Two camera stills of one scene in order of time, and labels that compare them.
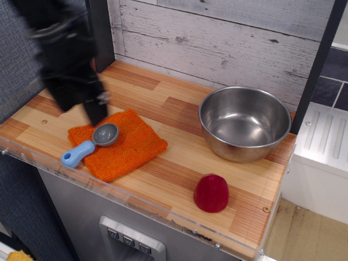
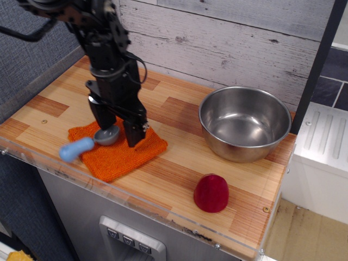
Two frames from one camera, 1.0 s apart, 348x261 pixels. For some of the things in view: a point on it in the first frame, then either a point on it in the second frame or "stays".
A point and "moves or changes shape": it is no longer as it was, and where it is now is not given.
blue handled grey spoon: (104, 135) moves or changes shape
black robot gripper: (64, 32) to (117, 85)
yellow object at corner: (19, 255) stays
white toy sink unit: (316, 179) stays
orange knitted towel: (137, 141) stays
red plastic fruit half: (211, 193) stays
